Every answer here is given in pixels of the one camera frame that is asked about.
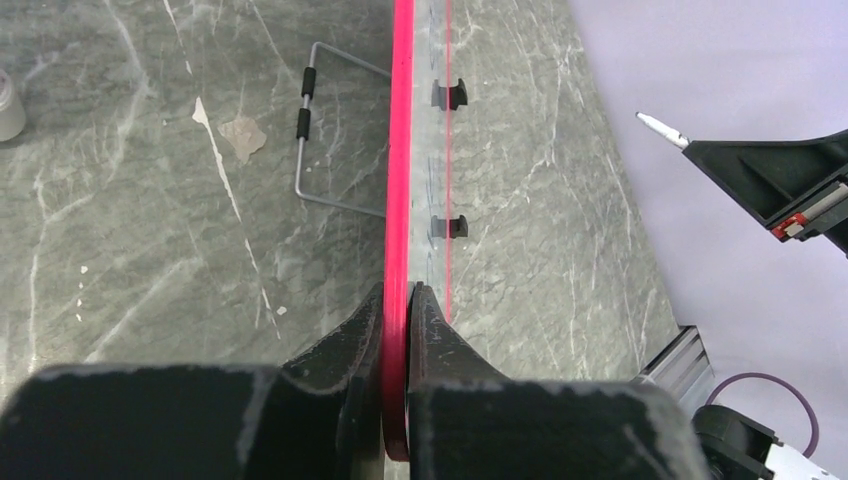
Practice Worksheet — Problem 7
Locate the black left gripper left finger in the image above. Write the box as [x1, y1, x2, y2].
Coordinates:
[1, 284, 385, 479]

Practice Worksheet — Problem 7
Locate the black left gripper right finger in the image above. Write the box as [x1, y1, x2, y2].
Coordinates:
[407, 284, 709, 479]

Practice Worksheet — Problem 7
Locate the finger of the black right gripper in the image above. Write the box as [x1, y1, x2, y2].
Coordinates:
[682, 130, 847, 252]

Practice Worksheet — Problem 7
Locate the white blue whiteboard marker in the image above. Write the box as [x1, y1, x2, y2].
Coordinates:
[635, 111, 691, 150]

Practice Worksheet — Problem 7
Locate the pink-framed whiteboard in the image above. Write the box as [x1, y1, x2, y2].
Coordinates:
[381, 1, 452, 462]

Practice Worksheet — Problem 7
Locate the black whiteboard clip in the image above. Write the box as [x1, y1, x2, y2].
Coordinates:
[431, 78, 468, 111]
[430, 215, 469, 239]

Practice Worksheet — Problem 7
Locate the aluminium extrusion frame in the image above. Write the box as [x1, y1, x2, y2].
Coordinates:
[634, 326, 715, 414]

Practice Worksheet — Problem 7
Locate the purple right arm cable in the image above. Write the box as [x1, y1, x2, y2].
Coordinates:
[703, 372, 821, 460]

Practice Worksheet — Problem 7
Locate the grey wire whiteboard stand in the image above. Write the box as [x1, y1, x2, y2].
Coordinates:
[293, 41, 391, 219]

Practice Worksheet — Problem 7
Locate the white PVC pipe frame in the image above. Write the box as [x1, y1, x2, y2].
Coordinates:
[0, 70, 26, 142]

